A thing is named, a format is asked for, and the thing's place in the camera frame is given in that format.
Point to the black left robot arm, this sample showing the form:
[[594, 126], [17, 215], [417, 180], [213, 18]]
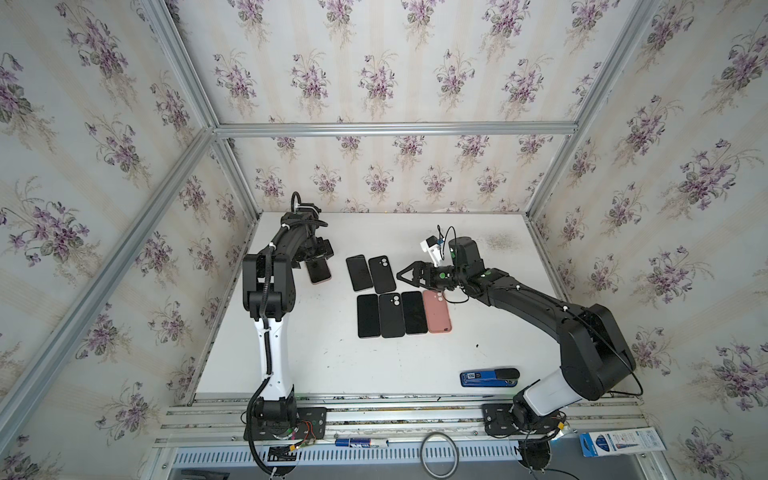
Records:
[[269, 296]]

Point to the pink-cased phone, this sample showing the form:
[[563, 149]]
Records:
[[437, 312], [318, 270]]

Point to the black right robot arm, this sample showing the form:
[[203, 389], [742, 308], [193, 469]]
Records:
[[594, 355]]

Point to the black smartphone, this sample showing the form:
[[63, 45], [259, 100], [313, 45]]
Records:
[[368, 319]]

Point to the blue black box cutter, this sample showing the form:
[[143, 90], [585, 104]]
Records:
[[490, 378]]

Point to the purple smartphone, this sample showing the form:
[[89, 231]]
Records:
[[414, 314]]

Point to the black phone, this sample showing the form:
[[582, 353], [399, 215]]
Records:
[[359, 273]]

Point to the black phone case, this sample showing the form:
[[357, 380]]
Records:
[[381, 273], [391, 317]]

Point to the blue marker pen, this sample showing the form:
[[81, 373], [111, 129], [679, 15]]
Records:
[[365, 443]]

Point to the blue white cardboard box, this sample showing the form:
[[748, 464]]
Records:
[[620, 442]]

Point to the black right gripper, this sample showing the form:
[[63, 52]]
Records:
[[426, 276]]

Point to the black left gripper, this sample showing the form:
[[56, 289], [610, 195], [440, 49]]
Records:
[[323, 250]]

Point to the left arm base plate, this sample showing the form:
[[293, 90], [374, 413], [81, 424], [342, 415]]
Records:
[[302, 424]]

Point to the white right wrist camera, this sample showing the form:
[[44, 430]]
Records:
[[433, 247]]

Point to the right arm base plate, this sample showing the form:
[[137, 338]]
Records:
[[508, 419]]

